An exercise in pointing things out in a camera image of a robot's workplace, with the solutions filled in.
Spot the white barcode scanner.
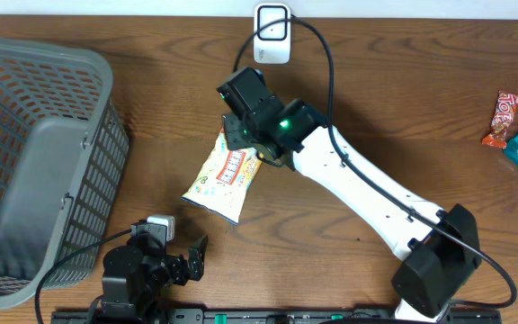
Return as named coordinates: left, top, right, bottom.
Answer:
left=254, top=3, right=291, bottom=64

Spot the yellow snack bag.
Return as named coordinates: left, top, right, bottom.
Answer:
left=182, top=129, right=262, bottom=224

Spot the grey plastic basket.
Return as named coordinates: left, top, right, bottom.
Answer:
left=0, top=38, right=130, bottom=310

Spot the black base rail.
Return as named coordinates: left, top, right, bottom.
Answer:
left=51, top=306, right=503, bottom=324

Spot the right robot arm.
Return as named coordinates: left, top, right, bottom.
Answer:
left=217, top=67, right=481, bottom=322

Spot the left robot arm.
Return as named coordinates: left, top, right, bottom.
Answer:
left=85, top=231, right=209, bottom=323

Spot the red Top candy bar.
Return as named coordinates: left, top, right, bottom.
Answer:
left=481, top=91, right=518, bottom=149

